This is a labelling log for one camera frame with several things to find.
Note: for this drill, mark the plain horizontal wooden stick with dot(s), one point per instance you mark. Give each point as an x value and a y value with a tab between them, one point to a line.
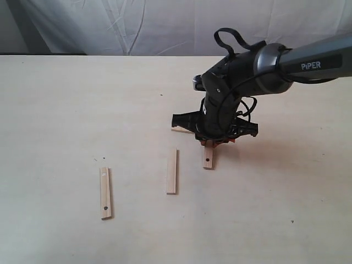
181	130

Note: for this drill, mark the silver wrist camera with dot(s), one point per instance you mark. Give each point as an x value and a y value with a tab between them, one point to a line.
197	83

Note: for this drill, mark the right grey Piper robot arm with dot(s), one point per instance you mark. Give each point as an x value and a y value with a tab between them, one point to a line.
248	71

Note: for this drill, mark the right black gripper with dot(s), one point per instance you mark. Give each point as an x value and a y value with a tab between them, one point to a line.
221	124

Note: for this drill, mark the wooden stick with holes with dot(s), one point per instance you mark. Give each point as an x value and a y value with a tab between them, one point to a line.
105	194
208	155

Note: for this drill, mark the white backdrop cloth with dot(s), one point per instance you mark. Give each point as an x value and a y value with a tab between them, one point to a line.
163	28

